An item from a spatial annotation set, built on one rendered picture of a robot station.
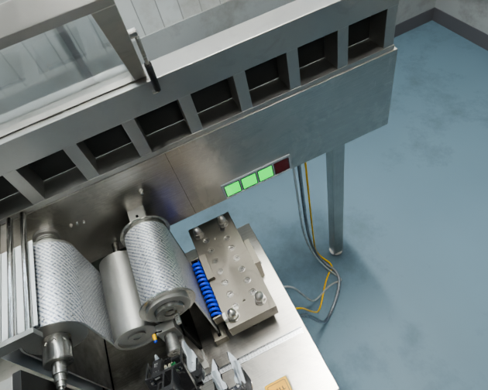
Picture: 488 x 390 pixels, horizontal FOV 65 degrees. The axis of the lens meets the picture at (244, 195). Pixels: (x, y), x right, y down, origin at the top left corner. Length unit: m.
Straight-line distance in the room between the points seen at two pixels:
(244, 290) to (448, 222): 1.67
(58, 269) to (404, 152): 2.42
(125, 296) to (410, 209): 1.96
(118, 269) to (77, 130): 0.42
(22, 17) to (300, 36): 0.73
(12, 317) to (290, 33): 0.91
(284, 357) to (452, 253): 1.49
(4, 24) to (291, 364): 1.12
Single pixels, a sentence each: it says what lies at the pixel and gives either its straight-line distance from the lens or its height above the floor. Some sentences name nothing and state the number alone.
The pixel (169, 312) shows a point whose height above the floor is 1.26.
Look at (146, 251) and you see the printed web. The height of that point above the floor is 1.31.
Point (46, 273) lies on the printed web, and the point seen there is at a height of 1.41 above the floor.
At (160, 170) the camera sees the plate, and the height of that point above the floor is 1.39.
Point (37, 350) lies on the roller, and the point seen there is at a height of 1.33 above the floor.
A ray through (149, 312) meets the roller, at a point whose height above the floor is 1.28.
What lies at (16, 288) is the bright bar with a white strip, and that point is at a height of 1.44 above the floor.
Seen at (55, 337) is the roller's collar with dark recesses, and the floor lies 1.36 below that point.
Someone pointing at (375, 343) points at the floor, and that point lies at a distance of 2.25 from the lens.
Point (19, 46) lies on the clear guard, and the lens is 0.56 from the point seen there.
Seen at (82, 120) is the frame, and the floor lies 1.63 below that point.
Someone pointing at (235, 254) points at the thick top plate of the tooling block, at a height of 1.03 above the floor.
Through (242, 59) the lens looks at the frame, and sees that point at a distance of 1.01.
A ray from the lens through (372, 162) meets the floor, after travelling 2.87.
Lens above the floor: 2.15
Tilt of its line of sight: 51 degrees down
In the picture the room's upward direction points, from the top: 18 degrees counter-clockwise
